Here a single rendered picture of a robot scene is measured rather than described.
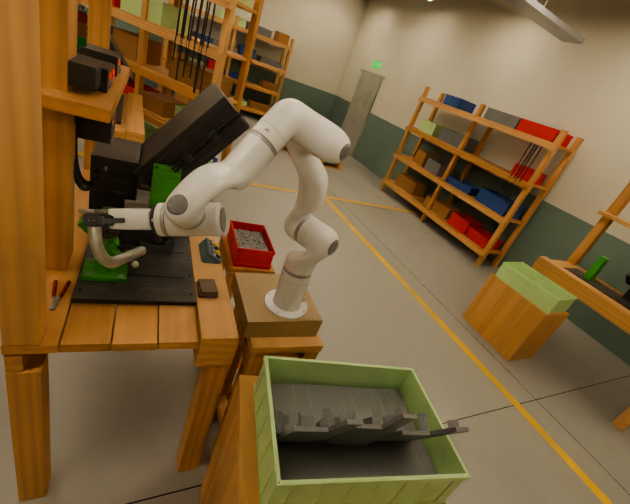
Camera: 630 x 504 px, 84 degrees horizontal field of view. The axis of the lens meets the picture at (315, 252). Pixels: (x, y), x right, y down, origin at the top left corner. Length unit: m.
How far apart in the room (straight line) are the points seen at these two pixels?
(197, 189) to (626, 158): 5.80
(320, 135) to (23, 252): 0.83
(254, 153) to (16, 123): 0.50
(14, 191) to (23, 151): 0.10
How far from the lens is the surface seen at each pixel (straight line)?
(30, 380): 1.48
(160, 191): 1.71
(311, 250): 1.28
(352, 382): 1.46
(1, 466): 2.18
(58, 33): 1.34
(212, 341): 1.37
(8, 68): 0.98
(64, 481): 2.10
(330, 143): 1.02
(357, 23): 11.98
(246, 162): 0.90
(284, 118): 0.95
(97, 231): 1.02
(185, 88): 4.45
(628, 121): 6.32
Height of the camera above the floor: 1.85
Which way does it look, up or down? 27 degrees down
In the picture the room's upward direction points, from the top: 21 degrees clockwise
